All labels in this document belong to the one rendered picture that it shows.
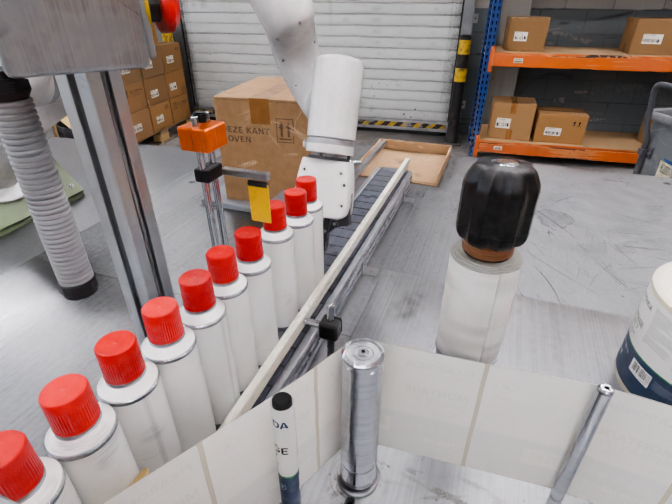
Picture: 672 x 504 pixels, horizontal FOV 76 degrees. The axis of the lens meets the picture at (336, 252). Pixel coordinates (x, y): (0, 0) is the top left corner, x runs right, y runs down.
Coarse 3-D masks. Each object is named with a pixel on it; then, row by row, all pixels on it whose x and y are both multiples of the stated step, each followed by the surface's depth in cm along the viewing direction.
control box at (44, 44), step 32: (0, 0) 27; (32, 0) 28; (64, 0) 28; (96, 0) 29; (128, 0) 30; (0, 32) 27; (32, 32) 28; (64, 32) 29; (96, 32) 30; (128, 32) 31; (32, 64) 29; (64, 64) 30; (96, 64) 31; (128, 64) 32
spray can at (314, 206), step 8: (304, 176) 68; (312, 176) 68; (296, 184) 67; (304, 184) 66; (312, 184) 67; (312, 192) 67; (312, 200) 68; (312, 208) 68; (320, 208) 69; (320, 216) 70; (320, 224) 70; (320, 232) 71; (320, 240) 72; (320, 248) 72; (320, 256) 73; (320, 264) 74; (320, 272) 75; (320, 280) 76
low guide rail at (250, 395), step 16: (400, 176) 119; (384, 192) 106; (368, 224) 94; (352, 240) 85; (336, 272) 77; (320, 288) 71; (304, 304) 68; (288, 336) 61; (272, 352) 59; (272, 368) 57; (256, 384) 54; (240, 400) 52
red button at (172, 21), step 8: (152, 0) 33; (160, 0) 33; (168, 0) 33; (176, 0) 34; (152, 8) 33; (160, 8) 34; (168, 8) 33; (176, 8) 34; (152, 16) 34; (160, 16) 34; (168, 16) 34; (176, 16) 34; (160, 24) 35; (168, 24) 34; (176, 24) 35; (168, 32) 35
